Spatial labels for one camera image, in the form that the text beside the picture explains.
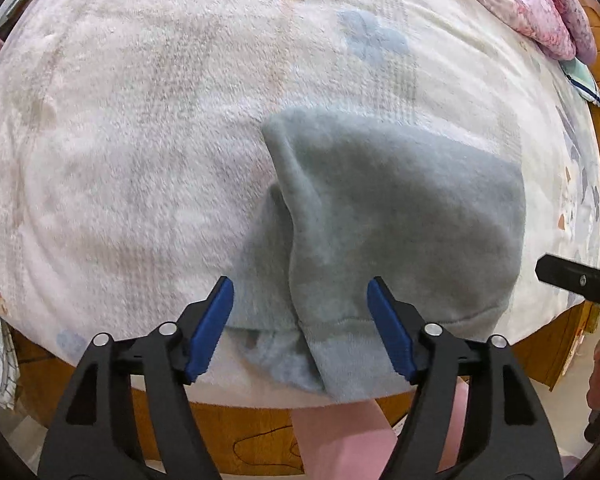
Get grey sweatshirt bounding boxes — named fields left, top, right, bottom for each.
left=228, top=108, right=526, bottom=402

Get pink trousers of person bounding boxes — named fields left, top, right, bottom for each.
left=289, top=381, right=472, bottom=480

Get green white folded cloth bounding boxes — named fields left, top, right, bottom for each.
left=559, top=58, right=600, bottom=107

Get white fleece bed blanket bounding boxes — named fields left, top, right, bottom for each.
left=0, top=0, right=600, bottom=410

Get pink floral quilt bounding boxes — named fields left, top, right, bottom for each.
left=477, top=0, right=597, bottom=65

